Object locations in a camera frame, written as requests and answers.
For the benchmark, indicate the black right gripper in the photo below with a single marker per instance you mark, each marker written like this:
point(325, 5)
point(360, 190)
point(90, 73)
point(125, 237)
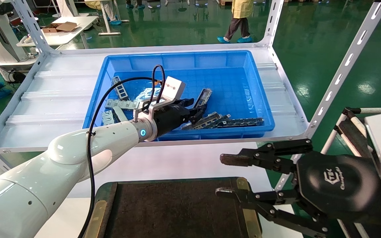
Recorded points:
point(337, 185)

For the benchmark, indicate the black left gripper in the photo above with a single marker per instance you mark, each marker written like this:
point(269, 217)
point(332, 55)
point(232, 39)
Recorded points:
point(170, 119)

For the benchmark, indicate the grey metal bracket part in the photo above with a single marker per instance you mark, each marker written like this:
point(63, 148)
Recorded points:
point(204, 96)

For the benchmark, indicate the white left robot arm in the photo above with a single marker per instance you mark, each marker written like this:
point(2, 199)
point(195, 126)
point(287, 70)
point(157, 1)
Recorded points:
point(64, 158)

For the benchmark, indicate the black toothed metal part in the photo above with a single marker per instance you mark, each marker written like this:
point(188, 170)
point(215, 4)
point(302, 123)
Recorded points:
point(243, 121)

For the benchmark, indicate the long silver metal part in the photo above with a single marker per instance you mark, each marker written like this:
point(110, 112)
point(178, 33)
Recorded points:
point(121, 104)

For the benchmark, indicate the dark ladder-shaped metal part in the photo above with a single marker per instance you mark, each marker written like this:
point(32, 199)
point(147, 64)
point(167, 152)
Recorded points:
point(120, 88)

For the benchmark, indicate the short silver metal part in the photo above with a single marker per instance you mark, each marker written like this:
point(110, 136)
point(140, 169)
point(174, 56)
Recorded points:
point(107, 117)

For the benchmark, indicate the black container with brass edges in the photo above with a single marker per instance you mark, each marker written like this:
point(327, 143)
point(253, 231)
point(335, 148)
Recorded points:
point(177, 208)

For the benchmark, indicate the clear plastic bag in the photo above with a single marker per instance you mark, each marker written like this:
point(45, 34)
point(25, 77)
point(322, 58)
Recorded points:
point(146, 94)

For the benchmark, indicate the blue plastic bin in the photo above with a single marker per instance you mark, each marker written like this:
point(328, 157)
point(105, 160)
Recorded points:
point(210, 61)

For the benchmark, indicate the person with dark trousers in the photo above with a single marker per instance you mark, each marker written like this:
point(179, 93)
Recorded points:
point(240, 13)

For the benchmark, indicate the wooden pallet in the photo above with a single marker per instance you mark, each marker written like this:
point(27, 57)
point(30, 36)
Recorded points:
point(225, 2)

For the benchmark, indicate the person in beige trousers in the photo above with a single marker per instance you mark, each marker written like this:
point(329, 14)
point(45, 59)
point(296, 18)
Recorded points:
point(111, 13)

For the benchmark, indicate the white metal shelf rack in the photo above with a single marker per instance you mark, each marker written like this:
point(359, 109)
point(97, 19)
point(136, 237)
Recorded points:
point(55, 99)

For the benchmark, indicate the white table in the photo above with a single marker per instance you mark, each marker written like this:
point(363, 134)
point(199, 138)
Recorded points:
point(61, 35)

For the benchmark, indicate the open cardboard box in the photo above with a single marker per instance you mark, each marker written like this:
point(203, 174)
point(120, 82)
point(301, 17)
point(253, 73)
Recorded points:
point(60, 27)

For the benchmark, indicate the long grey metal rail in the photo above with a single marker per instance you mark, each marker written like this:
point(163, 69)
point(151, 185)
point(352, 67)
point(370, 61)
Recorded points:
point(207, 120)

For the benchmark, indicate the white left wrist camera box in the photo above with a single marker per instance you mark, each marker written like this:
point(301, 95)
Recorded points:
point(172, 87)

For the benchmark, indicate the dark metal rail part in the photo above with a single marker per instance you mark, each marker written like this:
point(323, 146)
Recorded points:
point(222, 119)

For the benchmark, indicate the white desk frame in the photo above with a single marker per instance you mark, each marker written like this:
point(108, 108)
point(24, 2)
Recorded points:
point(106, 31)

